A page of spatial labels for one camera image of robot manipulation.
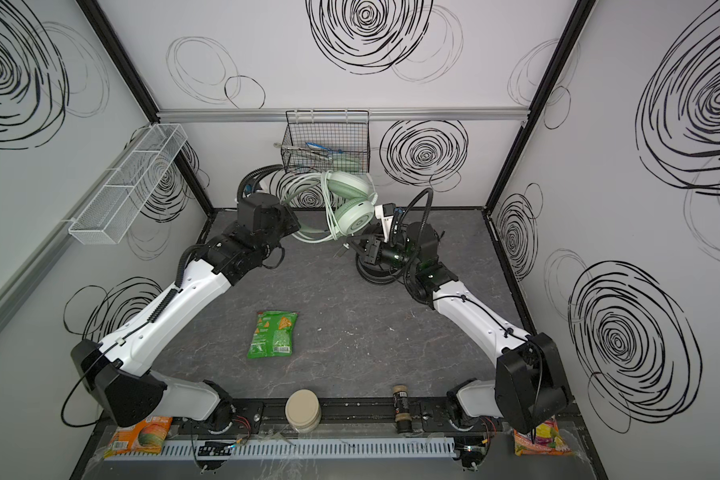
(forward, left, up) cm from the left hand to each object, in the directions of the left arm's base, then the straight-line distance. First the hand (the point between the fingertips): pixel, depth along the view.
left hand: (292, 207), depth 73 cm
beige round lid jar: (-40, -5, -28) cm, 49 cm away
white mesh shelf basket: (-3, +46, -1) cm, 46 cm away
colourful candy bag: (-43, -60, -29) cm, 79 cm away
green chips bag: (-21, +7, -30) cm, 37 cm away
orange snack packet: (-46, +32, -31) cm, 64 cm away
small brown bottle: (-40, -29, -32) cm, 58 cm away
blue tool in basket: (+27, -1, -1) cm, 27 cm away
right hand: (-8, -13, -4) cm, 16 cm away
